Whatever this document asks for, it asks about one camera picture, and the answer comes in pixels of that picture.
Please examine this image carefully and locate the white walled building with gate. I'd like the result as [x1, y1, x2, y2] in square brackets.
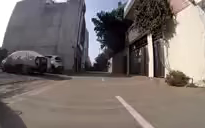
[110, 0, 205, 84]

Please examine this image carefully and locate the low bush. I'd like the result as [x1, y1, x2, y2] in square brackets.
[165, 70, 191, 88]

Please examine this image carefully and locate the car under grey cover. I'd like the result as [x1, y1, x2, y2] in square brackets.
[1, 50, 49, 75]

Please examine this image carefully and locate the dark green tree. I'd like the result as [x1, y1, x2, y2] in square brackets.
[91, 3, 134, 72]

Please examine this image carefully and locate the climbing plant on building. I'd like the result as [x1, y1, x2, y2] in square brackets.
[132, 0, 178, 40]

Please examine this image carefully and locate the tall grey concrete building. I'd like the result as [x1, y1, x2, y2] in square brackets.
[1, 0, 90, 73]

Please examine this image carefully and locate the white car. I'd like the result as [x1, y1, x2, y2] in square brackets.
[44, 54, 65, 74]

